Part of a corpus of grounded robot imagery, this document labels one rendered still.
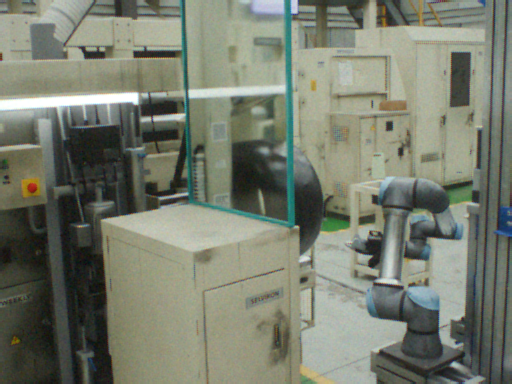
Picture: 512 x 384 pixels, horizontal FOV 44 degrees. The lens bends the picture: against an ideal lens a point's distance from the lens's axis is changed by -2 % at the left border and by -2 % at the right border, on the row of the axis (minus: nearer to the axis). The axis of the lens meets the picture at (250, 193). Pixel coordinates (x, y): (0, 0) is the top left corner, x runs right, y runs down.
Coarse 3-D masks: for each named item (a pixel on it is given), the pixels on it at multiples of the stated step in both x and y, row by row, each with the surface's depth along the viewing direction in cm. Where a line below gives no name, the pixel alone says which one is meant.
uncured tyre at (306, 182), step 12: (300, 156) 273; (300, 168) 268; (312, 168) 273; (300, 180) 265; (312, 180) 269; (300, 192) 264; (312, 192) 268; (300, 204) 263; (312, 204) 268; (300, 216) 264; (312, 216) 268; (300, 228) 266; (312, 228) 271; (300, 240) 270; (312, 240) 276; (300, 252) 278
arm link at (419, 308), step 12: (408, 288) 233; (420, 288) 234; (408, 300) 230; (420, 300) 227; (432, 300) 227; (408, 312) 229; (420, 312) 227; (432, 312) 227; (408, 324) 232; (420, 324) 228; (432, 324) 228
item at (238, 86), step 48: (192, 0) 220; (240, 0) 201; (288, 0) 185; (192, 48) 224; (240, 48) 204; (288, 48) 187; (192, 96) 228; (240, 96) 208; (288, 96) 190; (192, 144) 232; (240, 144) 211; (288, 144) 192; (192, 192) 237; (240, 192) 215; (288, 192) 195
